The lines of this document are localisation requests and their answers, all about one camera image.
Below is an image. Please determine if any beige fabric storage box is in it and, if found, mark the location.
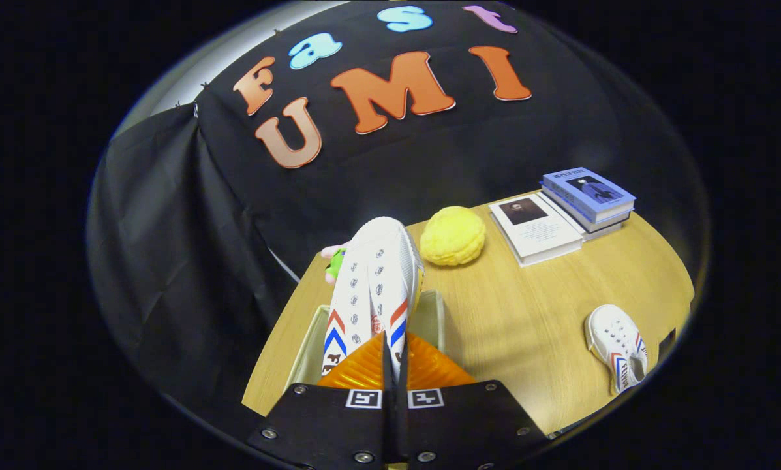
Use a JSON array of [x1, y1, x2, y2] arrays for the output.
[[284, 289, 446, 392]]

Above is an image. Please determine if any white book under blue book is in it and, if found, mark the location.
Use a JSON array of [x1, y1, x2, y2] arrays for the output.
[[539, 189, 629, 241]]

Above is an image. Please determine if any yellow plush toy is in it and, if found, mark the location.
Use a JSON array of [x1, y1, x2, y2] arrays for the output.
[[420, 206, 486, 266]]

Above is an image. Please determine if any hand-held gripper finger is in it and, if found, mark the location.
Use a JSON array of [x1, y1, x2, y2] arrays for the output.
[[247, 332, 394, 470], [397, 332, 549, 470]]

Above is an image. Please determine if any pink starfish plush toy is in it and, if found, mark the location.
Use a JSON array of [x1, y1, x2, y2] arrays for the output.
[[320, 242, 352, 283]]

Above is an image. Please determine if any white book with portrait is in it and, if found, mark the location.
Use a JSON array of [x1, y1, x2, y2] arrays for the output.
[[488, 193, 583, 267]]

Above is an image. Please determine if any white canvas shoe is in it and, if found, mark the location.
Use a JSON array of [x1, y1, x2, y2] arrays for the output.
[[585, 304, 649, 396], [320, 216, 425, 386]]

